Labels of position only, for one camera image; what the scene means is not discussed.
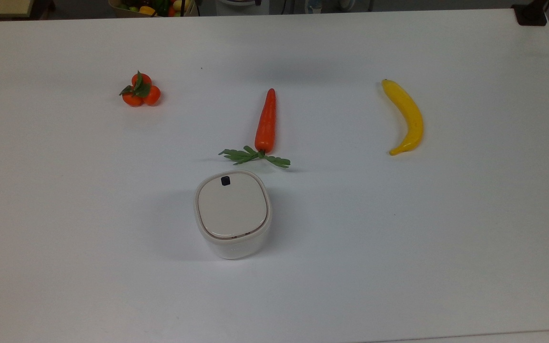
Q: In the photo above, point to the beige hinged bin lid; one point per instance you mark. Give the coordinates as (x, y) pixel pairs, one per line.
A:
(234, 207)

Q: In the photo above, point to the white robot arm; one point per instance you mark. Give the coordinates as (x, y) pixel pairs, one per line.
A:
(236, 10)

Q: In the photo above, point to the white garbage bin body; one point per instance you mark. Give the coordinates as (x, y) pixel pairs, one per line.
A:
(236, 250)

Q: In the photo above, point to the orange carrot with green leaves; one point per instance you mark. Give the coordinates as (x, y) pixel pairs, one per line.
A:
(266, 124)

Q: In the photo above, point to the orange mandarin cluster with leaves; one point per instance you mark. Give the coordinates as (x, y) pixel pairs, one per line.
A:
(152, 95)

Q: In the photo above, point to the yellow banana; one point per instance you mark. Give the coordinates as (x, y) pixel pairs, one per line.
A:
(412, 116)

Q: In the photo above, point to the basket of toy fruit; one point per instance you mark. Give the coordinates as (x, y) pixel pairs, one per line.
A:
(127, 12)

